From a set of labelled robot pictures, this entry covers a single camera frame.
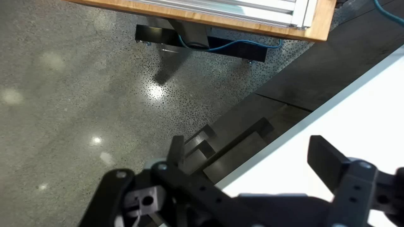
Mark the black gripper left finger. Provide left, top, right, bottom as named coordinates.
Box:
left=167, top=135, right=184, bottom=169

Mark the wooden table with aluminium rails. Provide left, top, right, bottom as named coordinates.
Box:
left=68, top=0, right=337, bottom=42

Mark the black table base foot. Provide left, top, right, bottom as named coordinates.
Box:
left=135, top=22, right=270, bottom=62

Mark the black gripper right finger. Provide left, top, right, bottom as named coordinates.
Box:
left=307, top=135, right=351, bottom=195

